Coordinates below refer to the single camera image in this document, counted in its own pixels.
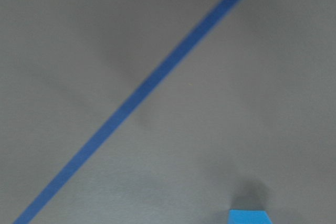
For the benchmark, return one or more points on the long blue block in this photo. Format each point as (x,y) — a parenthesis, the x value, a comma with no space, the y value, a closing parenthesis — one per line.
(236,216)

